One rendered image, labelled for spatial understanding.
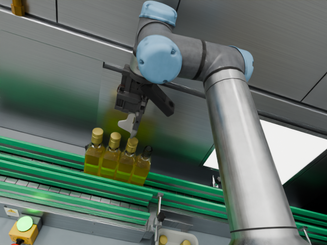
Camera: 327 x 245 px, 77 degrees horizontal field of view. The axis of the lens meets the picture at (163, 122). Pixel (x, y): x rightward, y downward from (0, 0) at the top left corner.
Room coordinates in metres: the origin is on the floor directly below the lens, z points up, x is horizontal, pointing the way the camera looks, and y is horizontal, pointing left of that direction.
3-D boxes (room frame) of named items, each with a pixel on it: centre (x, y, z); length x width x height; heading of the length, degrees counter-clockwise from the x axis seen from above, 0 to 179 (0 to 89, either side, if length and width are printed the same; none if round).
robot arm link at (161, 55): (0.37, 0.04, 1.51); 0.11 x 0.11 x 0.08; 20
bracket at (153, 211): (0.39, -0.10, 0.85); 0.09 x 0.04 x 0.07; 10
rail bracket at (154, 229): (0.37, -0.11, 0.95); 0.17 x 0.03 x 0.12; 10
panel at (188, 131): (0.65, -0.20, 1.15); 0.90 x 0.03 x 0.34; 100
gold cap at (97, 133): (0.45, 0.18, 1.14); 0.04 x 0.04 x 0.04
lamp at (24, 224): (0.23, 0.31, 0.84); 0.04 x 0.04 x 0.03
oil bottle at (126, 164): (0.47, 0.07, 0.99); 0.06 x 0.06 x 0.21; 10
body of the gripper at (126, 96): (0.46, 0.10, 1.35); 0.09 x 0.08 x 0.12; 100
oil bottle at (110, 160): (0.46, 0.13, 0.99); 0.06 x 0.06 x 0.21; 10
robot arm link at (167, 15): (0.46, 0.09, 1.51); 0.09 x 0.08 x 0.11; 20
